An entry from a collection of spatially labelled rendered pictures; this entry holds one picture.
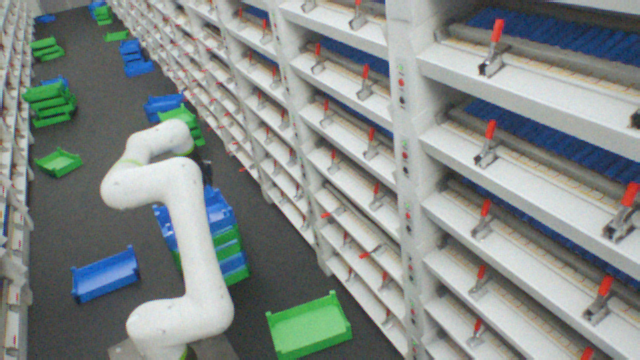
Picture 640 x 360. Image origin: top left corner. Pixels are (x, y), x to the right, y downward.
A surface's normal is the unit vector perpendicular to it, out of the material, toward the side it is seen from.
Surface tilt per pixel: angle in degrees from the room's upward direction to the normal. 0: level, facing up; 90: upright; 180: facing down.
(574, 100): 18
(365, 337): 0
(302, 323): 0
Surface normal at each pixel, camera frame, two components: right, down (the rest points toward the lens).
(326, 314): -0.14, -0.83
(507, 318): -0.41, -0.67
